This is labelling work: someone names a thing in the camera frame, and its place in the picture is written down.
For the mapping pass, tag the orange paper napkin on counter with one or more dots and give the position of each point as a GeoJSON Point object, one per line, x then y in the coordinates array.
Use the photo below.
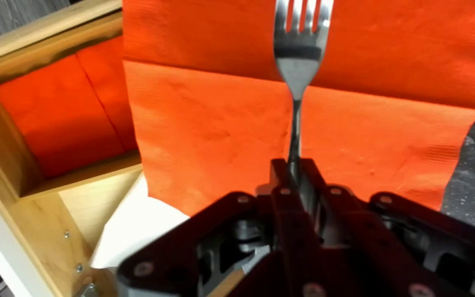
{"type": "Point", "coordinates": [387, 112]}

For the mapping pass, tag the orange napkin in drawer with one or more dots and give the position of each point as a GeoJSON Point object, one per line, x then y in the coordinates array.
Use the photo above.
{"type": "Point", "coordinates": [75, 111]}

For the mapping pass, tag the white paper napkins in drawer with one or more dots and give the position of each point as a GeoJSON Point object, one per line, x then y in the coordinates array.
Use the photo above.
{"type": "Point", "coordinates": [136, 223]}

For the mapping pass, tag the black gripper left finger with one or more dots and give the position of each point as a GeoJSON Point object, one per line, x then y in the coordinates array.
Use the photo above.
{"type": "Point", "coordinates": [194, 258]}

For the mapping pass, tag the open wooden drawer right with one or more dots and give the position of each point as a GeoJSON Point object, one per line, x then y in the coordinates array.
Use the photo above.
{"type": "Point", "coordinates": [50, 225]}

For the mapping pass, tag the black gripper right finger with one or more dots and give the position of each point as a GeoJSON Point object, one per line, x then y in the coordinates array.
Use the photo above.
{"type": "Point", "coordinates": [413, 251]}

